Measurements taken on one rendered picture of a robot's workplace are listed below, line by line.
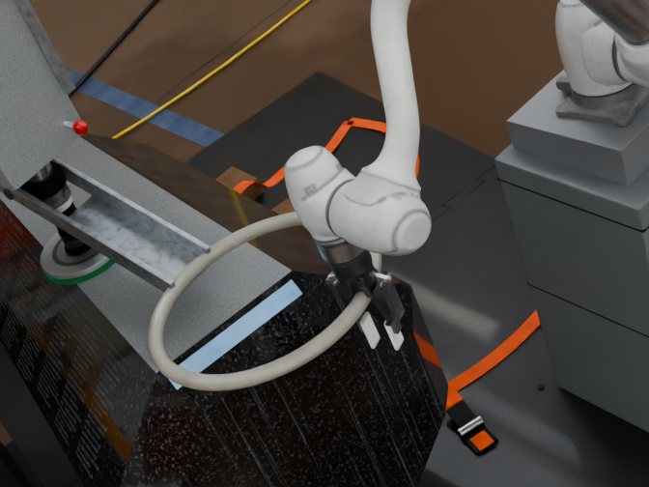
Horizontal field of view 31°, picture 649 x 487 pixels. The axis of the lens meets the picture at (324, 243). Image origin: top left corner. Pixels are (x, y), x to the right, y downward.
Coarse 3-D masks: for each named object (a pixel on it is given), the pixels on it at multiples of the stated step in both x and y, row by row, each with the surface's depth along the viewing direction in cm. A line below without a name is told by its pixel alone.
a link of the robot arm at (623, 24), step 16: (592, 0) 202; (608, 0) 202; (624, 0) 203; (640, 0) 206; (608, 16) 207; (624, 16) 207; (640, 16) 208; (624, 32) 212; (640, 32) 211; (624, 48) 218; (640, 48) 215; (624, 64) 225; (640, 64) 217; (640, 80) 227
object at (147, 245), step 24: (72, 168) 258; (24, 192) 255; (96, 192) 256; (48, 216) 253; (72, 216) 255; (96, 216) 254; (120, 216) 253; (144, 216) 248; (96, 240) 244; (120, 240) 249; (144, 240) 248; (168, 240) 247; (192, 240) 241; (120, 264) 244; (144, 264) 238; (168, 264) 243
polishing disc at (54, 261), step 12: (60, 240) 274; (48, 252) 271; (60, 252) 270; (96, 252) 265; (48, 264) 268; (60, 264) 266; (72, 264) 264; (84, 264) 263; (96, 264) 262; (60, 276) 263; (72, 276) 262
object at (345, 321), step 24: (288, 216) 239; (240, 240) 241; (192, 264) 239; (168, 288) 235; (168, 312) 232; (360, 312) 208; (336, 336) 204; (168, 360) 216; (288, 360) 203; (192, 384) 209; (216, 384) 206; (240, 384) 204
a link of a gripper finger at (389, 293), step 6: (384, 282) 204; (384, 288) 206; (390, 288) 207; (384, 294) 207; (390, 294) 207; (396, 294) 208; (390, 300) 207; (396, 300) 208; (390, 306) 208; (396, 306) 209; (402, 306) 210; (396, 312) 209; (396, 318) 210
